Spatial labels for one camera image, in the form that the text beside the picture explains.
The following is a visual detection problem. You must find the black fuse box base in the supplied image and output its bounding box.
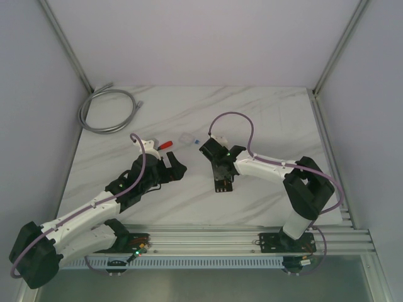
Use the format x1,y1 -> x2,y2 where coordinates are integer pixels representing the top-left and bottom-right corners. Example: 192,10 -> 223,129
214,179 -> 233,193

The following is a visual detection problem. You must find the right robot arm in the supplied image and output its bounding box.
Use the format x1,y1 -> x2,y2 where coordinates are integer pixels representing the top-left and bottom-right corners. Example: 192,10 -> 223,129
200,137 -> 335,253

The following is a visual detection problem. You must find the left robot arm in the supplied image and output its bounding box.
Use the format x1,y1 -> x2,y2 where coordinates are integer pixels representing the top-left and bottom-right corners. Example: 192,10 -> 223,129
9,152 -> 187,289

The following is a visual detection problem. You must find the clear plastic fuse box cover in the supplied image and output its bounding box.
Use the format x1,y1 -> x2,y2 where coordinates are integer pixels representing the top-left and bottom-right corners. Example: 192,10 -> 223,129
178,133 -> 195,145

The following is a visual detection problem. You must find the red handled screwdriver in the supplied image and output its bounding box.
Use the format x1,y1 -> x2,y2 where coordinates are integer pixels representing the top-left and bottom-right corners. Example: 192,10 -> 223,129
158,141 -> 173,150

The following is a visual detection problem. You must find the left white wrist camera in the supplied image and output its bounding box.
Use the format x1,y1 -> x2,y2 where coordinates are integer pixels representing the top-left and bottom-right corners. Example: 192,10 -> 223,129
131,137 -> 161,160

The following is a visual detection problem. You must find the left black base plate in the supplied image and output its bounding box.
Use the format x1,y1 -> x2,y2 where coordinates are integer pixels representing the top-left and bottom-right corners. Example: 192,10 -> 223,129
100,233 -> 150,254

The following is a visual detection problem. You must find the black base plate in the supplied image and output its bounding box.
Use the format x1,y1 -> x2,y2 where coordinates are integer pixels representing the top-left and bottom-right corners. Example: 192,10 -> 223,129
256,232 -> 317,254
100,233 -> 150,254

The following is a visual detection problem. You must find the grey coiled cable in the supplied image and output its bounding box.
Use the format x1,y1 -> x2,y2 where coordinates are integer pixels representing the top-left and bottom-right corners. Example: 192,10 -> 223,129
78,82 -> 144,134

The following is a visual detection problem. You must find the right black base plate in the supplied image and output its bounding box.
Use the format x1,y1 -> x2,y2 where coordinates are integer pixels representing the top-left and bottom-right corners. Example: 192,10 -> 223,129
256,232 -> 317,254

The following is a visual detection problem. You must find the grey slotted cable duct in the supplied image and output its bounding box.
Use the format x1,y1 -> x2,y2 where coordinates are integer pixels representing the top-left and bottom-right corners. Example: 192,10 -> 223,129
64,254 -> 284,270

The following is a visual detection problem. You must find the aluminium front rail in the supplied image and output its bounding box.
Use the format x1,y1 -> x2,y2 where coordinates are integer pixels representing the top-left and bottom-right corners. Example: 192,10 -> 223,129
127,225 -> 376,256

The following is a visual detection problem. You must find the left aluminium frame post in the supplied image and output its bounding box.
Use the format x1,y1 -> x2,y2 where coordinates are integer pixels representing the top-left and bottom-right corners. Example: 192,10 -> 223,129
38,0 -> 93,93

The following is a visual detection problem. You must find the aluminium frame post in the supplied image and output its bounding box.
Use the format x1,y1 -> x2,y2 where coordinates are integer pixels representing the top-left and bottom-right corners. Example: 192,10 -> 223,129
38,0 -> 93,93
312,0 -> 372,97

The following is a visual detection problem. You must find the right aluminium frame post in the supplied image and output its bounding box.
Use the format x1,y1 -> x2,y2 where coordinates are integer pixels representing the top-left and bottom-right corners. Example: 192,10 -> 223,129
312,0 -> 372,97

